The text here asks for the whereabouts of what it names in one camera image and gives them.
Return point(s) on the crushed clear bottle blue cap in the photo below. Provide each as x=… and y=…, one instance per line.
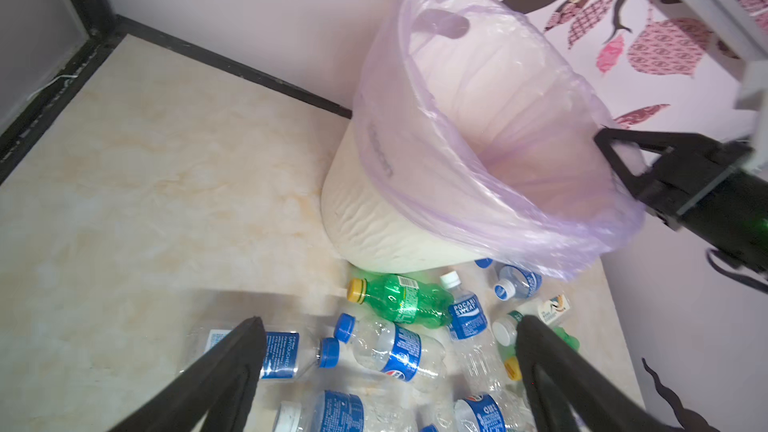
x=498, y=267

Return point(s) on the pink plastic bin liner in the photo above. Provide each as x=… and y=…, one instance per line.
x=472, y=125

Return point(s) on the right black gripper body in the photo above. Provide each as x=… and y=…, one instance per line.
x=731, y=217

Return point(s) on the green bottle yellow cap right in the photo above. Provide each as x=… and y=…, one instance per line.
x=554, y=350

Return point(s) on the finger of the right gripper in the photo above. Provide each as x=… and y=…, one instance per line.
x=647, y=161

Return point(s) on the Pepsi water bottle blue label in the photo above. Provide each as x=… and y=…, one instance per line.
x=494, y=411

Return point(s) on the green bottle yellow cap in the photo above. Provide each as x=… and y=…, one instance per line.
x=403, y=300
x=554, y=350

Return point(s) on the small bottle blue label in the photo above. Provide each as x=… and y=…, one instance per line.
x=292, y=353

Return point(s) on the clear bottle blue cap label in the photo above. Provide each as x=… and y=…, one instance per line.
x=383, y=346

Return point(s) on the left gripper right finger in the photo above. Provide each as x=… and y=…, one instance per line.
x=588, y=394

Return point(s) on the clear bottle blue label centre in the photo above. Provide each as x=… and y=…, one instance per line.
x=333, y=411

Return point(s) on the green bottle yellow cap left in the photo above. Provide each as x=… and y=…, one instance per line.
x=403, y=300

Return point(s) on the Pocari bottle near bin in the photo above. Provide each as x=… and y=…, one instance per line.
x=516, y=284

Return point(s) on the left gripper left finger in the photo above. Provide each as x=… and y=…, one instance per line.
x=215, y=393

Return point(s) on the Pocari Sweat bottle white cap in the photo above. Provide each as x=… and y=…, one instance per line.
x=473, y=341

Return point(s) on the clear bottle bird label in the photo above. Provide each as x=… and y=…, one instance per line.
x=549, y=311

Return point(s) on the white ribbed waste bin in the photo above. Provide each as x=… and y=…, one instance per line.
x=369, y=232

